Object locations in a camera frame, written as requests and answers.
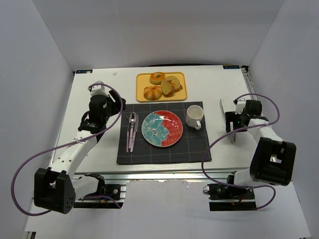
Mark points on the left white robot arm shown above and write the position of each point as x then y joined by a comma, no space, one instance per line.
55,188

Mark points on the right blue corner label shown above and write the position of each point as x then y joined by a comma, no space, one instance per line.
231,67

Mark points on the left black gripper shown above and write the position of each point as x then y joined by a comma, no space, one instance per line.
117,102

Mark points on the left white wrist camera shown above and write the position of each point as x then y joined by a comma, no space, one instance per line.
98,88

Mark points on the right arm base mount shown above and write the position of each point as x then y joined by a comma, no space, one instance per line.
225,198

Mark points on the speckled bread slice back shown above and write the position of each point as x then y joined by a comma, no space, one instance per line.
175,83

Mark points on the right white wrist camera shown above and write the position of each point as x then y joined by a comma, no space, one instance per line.
239,105

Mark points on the speckled bread slice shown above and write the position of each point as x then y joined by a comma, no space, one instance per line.
175,83
166,87

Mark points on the speckled bread slice front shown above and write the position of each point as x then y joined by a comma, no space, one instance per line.
166,87

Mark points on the striped round bun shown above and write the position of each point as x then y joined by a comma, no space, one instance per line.
152,93

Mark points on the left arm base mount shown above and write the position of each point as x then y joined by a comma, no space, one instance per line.
93,191

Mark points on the red and teal plate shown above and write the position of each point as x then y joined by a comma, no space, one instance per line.
162,128

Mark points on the blue corner label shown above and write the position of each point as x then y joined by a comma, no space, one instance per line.
231,67
84,71

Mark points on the pink handled knife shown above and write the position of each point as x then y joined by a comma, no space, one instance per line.
136,119

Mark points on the left blue corner label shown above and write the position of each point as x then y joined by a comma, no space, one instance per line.
84,71

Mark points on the metal serving tongs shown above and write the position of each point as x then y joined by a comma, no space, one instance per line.
231,137

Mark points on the aluminium table frame rail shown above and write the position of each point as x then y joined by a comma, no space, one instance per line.
169,175

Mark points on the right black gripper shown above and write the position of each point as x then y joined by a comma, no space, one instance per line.
229,119

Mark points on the yellow plastic tray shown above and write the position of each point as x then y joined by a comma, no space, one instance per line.
143,80

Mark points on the pink handled spoon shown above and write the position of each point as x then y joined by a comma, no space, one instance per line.
131,131

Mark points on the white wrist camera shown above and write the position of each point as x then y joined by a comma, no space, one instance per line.
239,105
98,88

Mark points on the ring donut bread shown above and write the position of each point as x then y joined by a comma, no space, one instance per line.
157,77

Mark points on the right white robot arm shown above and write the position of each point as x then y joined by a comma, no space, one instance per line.
273,160

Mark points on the dark checked placemat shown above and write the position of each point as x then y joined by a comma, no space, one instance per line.
190,148

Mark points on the pink handled fork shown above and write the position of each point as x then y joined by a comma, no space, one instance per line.
130,118

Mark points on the white ceramic mug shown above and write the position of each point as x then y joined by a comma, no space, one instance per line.
194,115

